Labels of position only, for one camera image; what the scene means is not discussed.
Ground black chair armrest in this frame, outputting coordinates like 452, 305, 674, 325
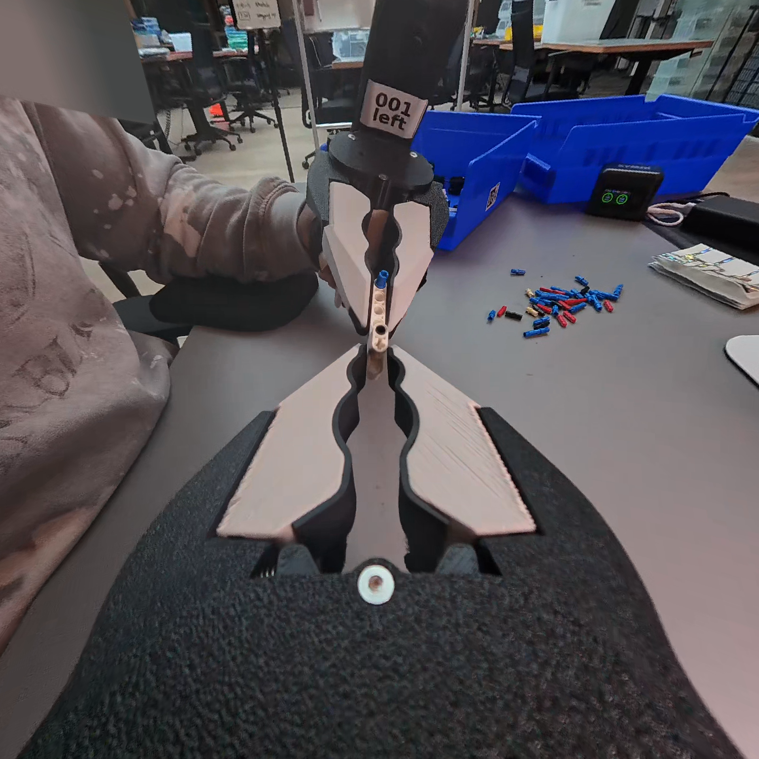
113, 273, 321, 346

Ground pile of small brick pins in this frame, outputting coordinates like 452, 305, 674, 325
487, 268, 625, 340

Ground paper flip chart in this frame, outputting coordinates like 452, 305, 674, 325
230, 0, 282, 30

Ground white brick beam with holes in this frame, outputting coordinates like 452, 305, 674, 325
364, 279, 393, 380

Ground person's torso in grey sweatshirt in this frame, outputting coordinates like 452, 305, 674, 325
0, 98, 179, 653

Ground long blue plastic bin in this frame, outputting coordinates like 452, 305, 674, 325
511, 95, 759, 205

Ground grey desk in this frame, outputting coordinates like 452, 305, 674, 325
0, 136, 759, 754

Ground wooden table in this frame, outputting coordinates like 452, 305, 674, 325
471, 37, 715, 113

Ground open blue plastic bin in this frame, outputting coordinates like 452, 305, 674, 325
409, 110, 542, 251

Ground stack of paper booklets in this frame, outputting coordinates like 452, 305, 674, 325
648, 243, 759, 310

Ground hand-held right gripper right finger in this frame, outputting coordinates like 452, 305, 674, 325
388, 346, 537, 571

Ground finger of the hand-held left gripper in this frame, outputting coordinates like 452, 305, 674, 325
323, 181, 378, 331
384, 202, 435, 325

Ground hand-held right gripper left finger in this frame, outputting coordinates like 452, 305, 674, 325
216, 344, 364, 573

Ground person's left forearm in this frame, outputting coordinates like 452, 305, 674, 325
77, 145, 324, 285

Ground black flat box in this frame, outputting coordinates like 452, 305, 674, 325
682, 197, 759, 251

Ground black power bank with display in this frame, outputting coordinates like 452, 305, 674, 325
586, 165, 665, 221

